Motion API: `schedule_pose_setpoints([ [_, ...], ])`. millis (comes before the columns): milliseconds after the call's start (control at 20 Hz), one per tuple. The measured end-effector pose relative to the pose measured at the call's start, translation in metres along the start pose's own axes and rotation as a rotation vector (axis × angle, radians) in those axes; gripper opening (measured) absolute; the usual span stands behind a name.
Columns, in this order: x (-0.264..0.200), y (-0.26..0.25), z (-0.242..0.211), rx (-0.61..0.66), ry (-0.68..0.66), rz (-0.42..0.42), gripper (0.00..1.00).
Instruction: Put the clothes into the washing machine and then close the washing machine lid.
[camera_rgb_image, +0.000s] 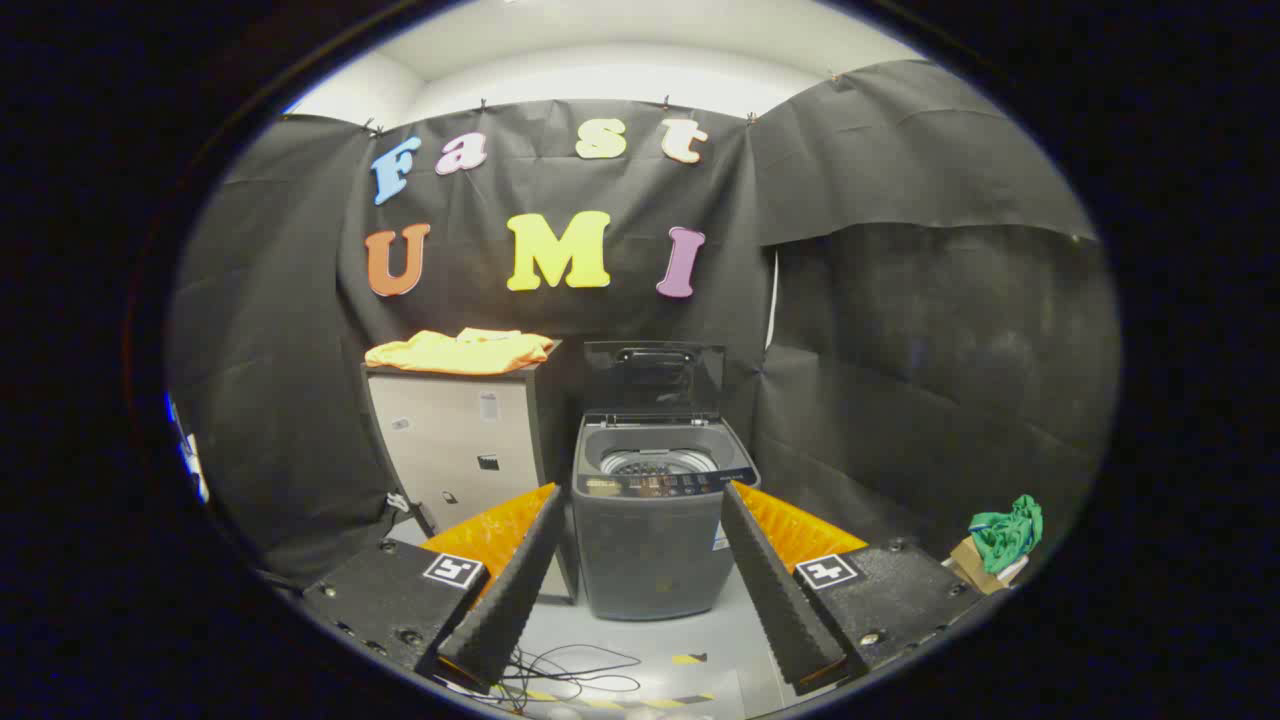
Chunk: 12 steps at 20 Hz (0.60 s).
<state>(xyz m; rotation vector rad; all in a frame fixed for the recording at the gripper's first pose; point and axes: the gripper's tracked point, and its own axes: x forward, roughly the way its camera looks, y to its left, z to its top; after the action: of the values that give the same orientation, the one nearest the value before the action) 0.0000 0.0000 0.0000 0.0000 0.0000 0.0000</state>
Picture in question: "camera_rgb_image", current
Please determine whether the orange polo shirt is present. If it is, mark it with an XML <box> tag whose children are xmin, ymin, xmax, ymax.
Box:
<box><xmin>365</xmin><ymin>328</ymin><xmax>556</xmax><ymax>376</ymax></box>

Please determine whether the small cardboard box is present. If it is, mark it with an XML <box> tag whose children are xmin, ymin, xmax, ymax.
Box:
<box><xmin>945</xmin><ymin>537</ymin><xmax>1031</xmax><ymax>596</ymax></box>

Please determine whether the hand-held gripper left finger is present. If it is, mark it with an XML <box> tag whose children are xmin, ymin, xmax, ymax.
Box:
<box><xmin>302</xmin><ymin>483</ymin><xmax>567</xmax><ymax>696</ymax></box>

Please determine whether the grey washing machine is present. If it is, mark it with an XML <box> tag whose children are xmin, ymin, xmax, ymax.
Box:
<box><xmin>570</xmin><ymin>410</ymin><xmax>761</xmax><ymax>621</ymax></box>

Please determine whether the grey cabinet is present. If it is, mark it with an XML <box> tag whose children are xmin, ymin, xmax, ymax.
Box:
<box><xmin>360</xmin><ymin>340</ymin><xmax>581</xmax><ymax>601</ymax></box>

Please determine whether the dark transparent washing machine lid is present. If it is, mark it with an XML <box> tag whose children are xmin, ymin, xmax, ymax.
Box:
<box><xmin>583</xmin><ymin>340</ymin><xmax>728</xmax><ymax>419</ymax></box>

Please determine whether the yellow black tape strip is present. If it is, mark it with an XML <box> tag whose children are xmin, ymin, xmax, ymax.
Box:
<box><xmin>520</xmin><ymin>688</ymin><xmax>717</xmax><ymax>711</ymax></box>

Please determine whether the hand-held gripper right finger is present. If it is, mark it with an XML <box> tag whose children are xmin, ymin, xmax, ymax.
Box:
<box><xmin>720</xmin><ymin>480</ymin><xmax>986</xmax><ymax>698</ymax></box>

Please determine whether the black floor cable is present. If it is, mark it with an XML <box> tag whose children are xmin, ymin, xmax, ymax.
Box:
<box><xmin>495</xmin><ymin>643</ymin><xmax>643</xmax><ymax>713</ymax></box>

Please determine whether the green cloth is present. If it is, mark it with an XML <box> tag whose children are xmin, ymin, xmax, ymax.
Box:
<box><xmin>968</xmin><ymin>494</ymin><xmax>1044</xmax><ymax>575</ymax></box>

